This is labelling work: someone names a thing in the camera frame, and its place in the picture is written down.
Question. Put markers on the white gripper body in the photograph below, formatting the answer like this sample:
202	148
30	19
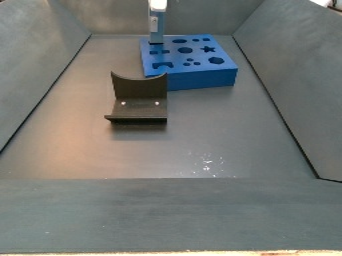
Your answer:
158	5

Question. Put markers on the black curved holder stand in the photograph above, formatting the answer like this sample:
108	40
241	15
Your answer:
141	100

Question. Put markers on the light blue rectangle block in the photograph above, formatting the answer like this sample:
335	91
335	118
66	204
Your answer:
157	37

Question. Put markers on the blue foam shape board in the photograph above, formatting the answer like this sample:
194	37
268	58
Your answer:
192	59

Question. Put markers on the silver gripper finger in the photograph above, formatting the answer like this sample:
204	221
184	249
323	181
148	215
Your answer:
154	24

